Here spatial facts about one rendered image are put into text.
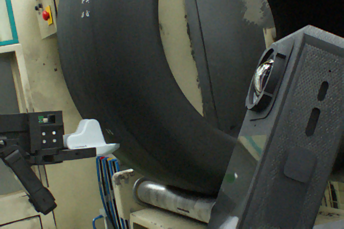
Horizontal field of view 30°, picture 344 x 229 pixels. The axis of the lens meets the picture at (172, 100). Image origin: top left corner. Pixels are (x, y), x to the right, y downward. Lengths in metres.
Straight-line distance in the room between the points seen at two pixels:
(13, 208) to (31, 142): 0.66
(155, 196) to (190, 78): 0.30
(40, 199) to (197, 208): 0.26
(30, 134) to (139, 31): 0.23
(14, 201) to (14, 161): 0.63
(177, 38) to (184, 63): 0.06
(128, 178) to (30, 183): 0.36
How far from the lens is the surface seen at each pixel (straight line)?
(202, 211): 1.06
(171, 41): 1.40
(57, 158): 0.99
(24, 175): 1.01
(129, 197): 1.34
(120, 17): 0.95
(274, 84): 0.22
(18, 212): 1.64
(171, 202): 1.17
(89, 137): 1.02
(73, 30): 1.05
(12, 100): 1.66
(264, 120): 0.22
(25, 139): 1.01
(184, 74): 1.40
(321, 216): 1.30
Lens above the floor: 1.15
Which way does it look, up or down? 3 degrees down
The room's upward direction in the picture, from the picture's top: 10 degrees counter-clockwise
